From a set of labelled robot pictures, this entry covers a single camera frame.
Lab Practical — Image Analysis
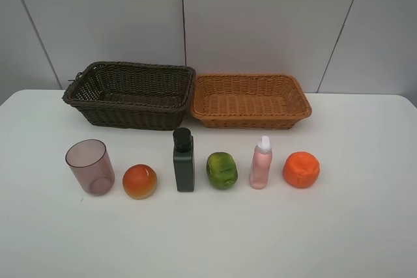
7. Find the dark green square bottle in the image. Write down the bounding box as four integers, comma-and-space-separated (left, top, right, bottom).
173, 128, 195, 192

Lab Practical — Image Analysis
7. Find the pink bottle white cap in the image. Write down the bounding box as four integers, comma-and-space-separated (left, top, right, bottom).
249, 135, 272, 189

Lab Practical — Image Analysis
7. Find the red orange toy peach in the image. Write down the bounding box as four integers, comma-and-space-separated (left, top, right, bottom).
122, 164, 158, 200

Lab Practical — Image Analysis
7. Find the orange squishy toy fruit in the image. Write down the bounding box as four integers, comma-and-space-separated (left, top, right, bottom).
282, 152, 320, 189

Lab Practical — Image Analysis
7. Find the translucent purple plastic cup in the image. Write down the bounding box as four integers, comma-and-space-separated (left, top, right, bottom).
65, 139, 115, 196

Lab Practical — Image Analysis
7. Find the light orange wicker basket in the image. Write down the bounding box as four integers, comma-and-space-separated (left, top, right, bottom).
190, 74, 312, 130

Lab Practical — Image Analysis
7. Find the green squishy toy fruit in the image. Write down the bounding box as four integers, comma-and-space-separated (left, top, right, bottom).
206, 152, 238, 190

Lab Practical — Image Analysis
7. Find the dark brown wicker basket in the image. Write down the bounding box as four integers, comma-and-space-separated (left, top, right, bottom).
63, 61, 196, 131

